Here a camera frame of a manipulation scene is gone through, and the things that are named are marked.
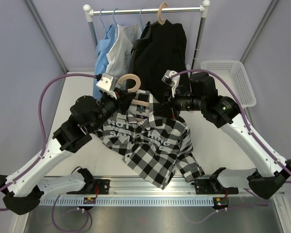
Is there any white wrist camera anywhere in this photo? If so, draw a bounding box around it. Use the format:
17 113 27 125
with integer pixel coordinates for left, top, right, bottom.
96 73 117 99
162 70 180 96

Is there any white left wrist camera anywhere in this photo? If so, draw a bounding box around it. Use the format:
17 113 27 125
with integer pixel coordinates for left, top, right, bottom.
96 73 117 99

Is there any wooden hanger of black shirt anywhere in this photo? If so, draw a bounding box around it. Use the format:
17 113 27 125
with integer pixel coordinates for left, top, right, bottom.
157 2 168 25

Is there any dark pinstriped shirt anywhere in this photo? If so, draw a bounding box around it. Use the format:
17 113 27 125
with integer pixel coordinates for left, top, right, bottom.
127 21 152 83

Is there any blue wire hanger left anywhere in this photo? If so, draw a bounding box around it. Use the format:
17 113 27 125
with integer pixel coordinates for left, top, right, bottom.
99 8 108 32

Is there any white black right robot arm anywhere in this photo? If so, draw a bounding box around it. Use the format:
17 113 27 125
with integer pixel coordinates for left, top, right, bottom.
155 69 291 200

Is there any blue wire hanger right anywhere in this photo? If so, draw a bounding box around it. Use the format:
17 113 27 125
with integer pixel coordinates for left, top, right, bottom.
139 7 146 32

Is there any wooden hanger of checkered shirt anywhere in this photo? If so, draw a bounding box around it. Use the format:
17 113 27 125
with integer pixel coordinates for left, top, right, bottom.
117 74 151 107

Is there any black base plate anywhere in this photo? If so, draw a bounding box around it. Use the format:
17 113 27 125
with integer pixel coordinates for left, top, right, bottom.
191 179 239 195
84 179 110 195

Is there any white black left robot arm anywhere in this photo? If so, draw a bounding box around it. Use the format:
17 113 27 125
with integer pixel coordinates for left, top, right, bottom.
0 89 136 215

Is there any black white checkered shirt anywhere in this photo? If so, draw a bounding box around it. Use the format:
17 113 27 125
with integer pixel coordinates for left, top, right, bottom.
95 90 205 190

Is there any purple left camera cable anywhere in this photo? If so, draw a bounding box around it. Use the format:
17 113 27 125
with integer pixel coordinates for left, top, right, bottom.
0 73 99 231

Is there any aluminium mounting rail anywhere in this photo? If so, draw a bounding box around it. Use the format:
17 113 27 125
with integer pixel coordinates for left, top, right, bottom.
38 176 286 196

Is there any metal clothes rack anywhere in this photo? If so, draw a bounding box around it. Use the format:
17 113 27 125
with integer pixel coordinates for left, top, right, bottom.
83 0 210 68

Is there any white plastic basket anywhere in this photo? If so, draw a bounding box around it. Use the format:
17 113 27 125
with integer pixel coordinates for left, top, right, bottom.
200 60 257 109

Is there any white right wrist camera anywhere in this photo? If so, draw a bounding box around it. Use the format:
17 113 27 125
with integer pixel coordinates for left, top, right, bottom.
162 70 180 96

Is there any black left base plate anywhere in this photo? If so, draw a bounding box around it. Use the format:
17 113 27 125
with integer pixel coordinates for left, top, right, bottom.
84 179 110 195

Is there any white slotted cable duct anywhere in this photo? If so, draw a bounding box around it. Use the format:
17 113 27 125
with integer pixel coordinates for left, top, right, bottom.
40 197 214 207

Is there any light blue shirt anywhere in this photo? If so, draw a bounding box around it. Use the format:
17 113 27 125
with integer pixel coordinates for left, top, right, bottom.
92 24 117 100

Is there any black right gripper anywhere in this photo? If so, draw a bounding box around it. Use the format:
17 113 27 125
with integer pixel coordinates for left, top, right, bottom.
154 85 205 119

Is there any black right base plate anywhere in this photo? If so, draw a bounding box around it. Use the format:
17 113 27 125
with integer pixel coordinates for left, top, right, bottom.
191 179 239 195

